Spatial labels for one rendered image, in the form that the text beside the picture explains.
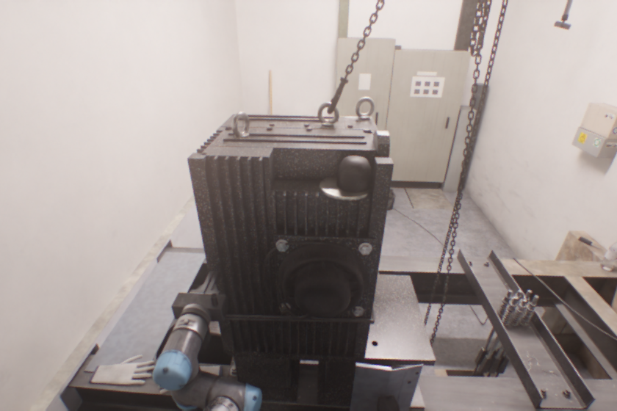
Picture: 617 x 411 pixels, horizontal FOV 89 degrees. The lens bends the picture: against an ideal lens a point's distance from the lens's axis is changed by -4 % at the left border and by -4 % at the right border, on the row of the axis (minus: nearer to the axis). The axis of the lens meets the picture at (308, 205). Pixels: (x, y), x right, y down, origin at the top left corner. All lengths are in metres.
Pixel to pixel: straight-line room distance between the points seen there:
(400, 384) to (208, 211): 0.74
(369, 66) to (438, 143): 1.22
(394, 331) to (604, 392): 0.90
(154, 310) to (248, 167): 1.17
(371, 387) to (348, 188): 0.60
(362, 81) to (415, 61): 0.59
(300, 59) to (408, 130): 1.50
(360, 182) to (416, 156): 3.42
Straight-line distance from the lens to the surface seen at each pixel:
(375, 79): 3.87
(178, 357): 0.79
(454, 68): 4.05
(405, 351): 1.28
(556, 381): 1.75
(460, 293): 2.28
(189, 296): 0.93
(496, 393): 1.61
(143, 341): 1.71
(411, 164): 4.23
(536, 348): 1.83
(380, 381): 1.07
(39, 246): 1.50
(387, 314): 1.38
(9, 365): 1.52
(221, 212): 0.87
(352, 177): 0.79
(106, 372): 1.66
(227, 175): 0.82
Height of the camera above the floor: 1.90
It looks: 30 degrees down
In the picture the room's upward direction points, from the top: straight up
